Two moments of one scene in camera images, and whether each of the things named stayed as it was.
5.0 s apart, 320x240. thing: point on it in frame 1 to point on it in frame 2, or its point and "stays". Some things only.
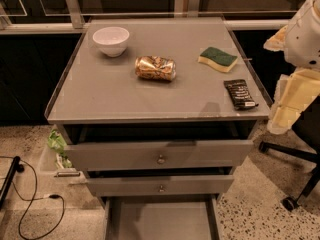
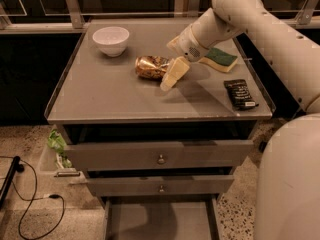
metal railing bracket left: (74, 7) stays
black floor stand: (16, 167) stays
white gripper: (302, 40) to (185, 46)
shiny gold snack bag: (155, 68) stays
